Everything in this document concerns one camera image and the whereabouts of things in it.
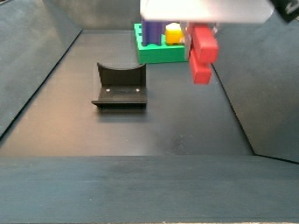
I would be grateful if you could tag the black curved holder stand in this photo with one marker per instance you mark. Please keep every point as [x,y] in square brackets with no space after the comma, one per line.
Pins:
[121,86]

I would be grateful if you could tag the tall purple arch block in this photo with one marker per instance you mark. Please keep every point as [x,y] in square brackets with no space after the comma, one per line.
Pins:
[152,32]

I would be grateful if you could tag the green shape-sorter board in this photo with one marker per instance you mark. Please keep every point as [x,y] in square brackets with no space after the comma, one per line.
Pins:
[152,53]

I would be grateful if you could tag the red double-square block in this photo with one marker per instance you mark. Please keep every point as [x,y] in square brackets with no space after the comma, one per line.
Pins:
[203,53]

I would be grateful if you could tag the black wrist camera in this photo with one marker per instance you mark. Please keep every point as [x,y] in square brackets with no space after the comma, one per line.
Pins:
[287,9]

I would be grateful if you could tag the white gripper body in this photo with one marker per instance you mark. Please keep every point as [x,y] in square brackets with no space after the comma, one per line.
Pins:
[207,11]

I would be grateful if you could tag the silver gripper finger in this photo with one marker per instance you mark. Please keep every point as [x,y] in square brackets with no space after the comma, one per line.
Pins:
[187,39]
[214,28]

